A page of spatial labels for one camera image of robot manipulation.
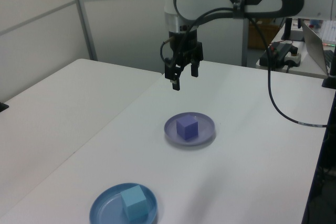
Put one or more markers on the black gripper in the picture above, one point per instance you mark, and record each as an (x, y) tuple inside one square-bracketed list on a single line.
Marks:
[(185, 45)]

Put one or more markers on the black control box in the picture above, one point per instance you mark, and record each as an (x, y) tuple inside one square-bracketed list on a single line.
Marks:
[(282, 54)]

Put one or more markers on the black table frame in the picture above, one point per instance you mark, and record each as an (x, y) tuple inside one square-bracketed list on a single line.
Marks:
[(323, 155)]

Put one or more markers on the purple foam cube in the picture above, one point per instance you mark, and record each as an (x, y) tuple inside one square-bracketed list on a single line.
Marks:
[(187, 128)]

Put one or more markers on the black table clamp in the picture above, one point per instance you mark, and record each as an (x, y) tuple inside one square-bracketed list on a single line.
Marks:
[(3, 106)]

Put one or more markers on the purple plate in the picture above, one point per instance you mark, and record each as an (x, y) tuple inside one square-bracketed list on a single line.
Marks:
[(207, 129)]

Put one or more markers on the silver laptop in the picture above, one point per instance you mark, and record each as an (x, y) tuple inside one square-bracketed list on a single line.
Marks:
[(313, 48)]

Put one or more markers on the grey partition post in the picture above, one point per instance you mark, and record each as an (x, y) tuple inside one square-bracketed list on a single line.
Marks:
[(84, 24), (244, 51)]

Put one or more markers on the blue plate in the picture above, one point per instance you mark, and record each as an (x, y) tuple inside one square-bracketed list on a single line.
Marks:
[(105, 208)]

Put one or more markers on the cyan foam cube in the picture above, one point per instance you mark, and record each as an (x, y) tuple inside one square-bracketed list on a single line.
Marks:
[(135, 204)]

